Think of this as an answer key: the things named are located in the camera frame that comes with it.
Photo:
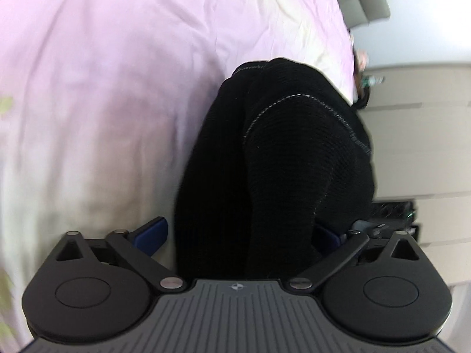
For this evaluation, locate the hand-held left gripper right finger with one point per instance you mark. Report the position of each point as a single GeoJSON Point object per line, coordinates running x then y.
{"type": "Point", "coordinates": [329, 241]}

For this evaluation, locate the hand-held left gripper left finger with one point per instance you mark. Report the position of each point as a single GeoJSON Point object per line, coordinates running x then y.
{"type": "Point", "coordinates": [151, 235]}

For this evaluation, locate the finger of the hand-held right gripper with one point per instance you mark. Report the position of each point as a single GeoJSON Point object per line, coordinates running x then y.
{"type": "Point", "coordinates": [362, 225]}

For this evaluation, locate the black pants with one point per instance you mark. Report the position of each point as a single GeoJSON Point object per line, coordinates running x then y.
{"type": "Point", "coordinates": [294, 161]}

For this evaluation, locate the white drawer chest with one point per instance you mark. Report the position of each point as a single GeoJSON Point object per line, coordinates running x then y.
{"type": "Point", "coordinates": [423, 136]}

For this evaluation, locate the pink blanket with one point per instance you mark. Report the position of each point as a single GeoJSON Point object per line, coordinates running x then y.
{"type": "Point", "coordinates": [110, 81]}

